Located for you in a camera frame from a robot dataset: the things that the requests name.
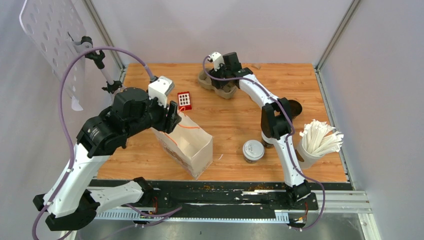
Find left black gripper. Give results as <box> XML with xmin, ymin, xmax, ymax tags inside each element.
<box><xmin>125</xmin><ymin>91</ymin><xmax>183</xmax><ymax>138</ymax></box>

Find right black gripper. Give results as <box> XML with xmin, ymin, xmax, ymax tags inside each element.
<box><xmin>209</xmin><ymin>60</ymin><xmax>232</xmax><ymax>89</ymax></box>

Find white paper bakery bag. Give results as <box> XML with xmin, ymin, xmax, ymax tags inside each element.
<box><xmin>151</xmin><ymin>112</ymin><xmax>213</xmax><ymax>180</ymax></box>

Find dark brown plastic cup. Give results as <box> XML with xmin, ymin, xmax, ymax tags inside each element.
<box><xmin>261</xmin><ymin>138</ymin><xmax>274</xmax><ymax>149</ymax></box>

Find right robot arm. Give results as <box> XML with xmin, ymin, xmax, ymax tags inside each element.
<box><xmin>205</xmin><ymin>57</ymin><xmax>311</xmax><ymax>209</ymax></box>

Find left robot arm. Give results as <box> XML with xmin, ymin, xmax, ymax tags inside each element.
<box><xmin>33</xmin><ymin>87</ymin><xmax>181</xmax><ymax>231</ymax></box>

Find red toy block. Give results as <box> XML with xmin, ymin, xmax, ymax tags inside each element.
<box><xmin>177</xmin><ymin>91</ymin><xmax>193</xmax><ymax>111</ymax></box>

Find cardboard cup carrier tray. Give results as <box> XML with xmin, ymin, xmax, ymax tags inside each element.
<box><xmin>197</xmin><ymin>68</ymin><xmax>240</xmax><ymax>101</ymax></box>

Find tripod stand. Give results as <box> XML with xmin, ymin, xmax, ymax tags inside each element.
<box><xmin>68</xmin><ymin>33</ymin><xmax>124</xmax><ymax>100</ymax></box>

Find wrapped white straws bundle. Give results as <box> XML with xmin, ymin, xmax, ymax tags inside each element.
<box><xmin>299</xmin><ymin>119</ymin><xmax>344</xmax><ymax>157</ymax></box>

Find white straw holder cup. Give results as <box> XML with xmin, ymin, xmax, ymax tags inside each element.
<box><xmin>295</xmin><ymin>143</ymin><xmax>323</xmax><ymax>170</ymax></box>

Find perforated white panel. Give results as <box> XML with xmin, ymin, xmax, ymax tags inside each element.
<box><xmin>19</xmin><ymin>0</ymin><xmax>88</xmax><ymax>112</ymax></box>

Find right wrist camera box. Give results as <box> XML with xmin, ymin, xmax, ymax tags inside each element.
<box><xmin>208</xmin><ymin>52</ymin><xmax>242</xmax><ymax>72</ymax></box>

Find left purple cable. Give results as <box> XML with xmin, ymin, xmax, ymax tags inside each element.
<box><xmin>31</xmin><ymin>46</ymin><xmax>157</xmax><ymax>240</ymax></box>

